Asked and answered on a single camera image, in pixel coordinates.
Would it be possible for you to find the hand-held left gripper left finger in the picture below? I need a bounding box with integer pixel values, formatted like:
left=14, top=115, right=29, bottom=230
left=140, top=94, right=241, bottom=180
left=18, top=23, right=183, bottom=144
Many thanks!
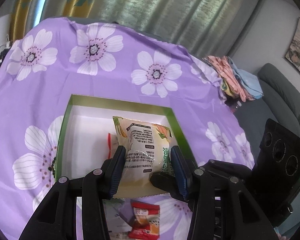
left=19, top=145, right=127, bottom=240

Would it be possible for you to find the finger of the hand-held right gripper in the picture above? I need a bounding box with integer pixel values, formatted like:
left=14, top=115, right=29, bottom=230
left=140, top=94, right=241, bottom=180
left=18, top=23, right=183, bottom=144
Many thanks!
left=150, top=171, right=183, bottom=200
left=201, top=159, right=253, bottom=181

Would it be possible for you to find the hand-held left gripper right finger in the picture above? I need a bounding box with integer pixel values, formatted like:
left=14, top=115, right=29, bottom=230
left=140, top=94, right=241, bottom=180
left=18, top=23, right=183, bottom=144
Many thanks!
left=170, top=146, right=278, bottom=240

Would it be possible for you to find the white red snack packet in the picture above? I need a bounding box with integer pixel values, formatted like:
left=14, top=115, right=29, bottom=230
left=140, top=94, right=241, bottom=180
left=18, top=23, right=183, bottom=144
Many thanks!
left=107, top=132, right=118, bottom=159

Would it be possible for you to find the beige green snack packet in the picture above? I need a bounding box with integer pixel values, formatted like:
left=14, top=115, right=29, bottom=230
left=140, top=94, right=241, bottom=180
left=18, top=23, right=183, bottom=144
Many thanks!
left=112, top=116, right=175, bottom=198

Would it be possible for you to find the silver snack packet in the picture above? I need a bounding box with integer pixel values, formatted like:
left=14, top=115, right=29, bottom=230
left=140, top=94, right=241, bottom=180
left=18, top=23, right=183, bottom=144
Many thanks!
left=104, top=200, right=133, bottom=240

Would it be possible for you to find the green cardboard box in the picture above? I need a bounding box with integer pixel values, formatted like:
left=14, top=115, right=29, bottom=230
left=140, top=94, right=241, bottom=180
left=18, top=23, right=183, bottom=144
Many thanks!
left=54, top=94, right=199, bottom=200

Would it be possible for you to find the grey sofa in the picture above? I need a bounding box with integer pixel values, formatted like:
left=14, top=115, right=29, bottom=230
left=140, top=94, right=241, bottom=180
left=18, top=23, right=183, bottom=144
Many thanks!
left=234, top=63, right=300, bottom=155

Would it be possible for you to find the light blue cloth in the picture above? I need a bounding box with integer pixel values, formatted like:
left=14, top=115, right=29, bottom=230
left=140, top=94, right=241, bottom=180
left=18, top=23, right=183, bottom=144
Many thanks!
left=231, top=64, right=264, bottom=99

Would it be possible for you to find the pile of folded clothes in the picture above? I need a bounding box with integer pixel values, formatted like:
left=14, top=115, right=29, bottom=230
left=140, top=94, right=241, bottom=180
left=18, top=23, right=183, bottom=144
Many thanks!
left=202, top=55, right=248, bottom=103

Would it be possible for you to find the purple floral cloth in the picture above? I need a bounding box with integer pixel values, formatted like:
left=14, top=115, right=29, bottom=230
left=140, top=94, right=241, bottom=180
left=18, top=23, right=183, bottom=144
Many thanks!
left=0, top=17, right=255, bottom=240

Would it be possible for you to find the grey green curtain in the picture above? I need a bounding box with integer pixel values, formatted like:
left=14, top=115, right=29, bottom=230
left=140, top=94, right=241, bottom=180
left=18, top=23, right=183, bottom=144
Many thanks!
left=37, top=0, right=268, bottom=58

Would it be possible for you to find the yellow patterned curtain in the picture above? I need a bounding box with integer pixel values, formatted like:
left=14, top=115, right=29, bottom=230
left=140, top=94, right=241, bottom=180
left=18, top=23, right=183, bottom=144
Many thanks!
left=10, top=0, right=100, bottom=40

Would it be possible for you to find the framed wall picture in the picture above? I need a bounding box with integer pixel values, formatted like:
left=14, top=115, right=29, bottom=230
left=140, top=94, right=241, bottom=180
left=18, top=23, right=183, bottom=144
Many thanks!
left=284, top=17, right=300, bottom=77

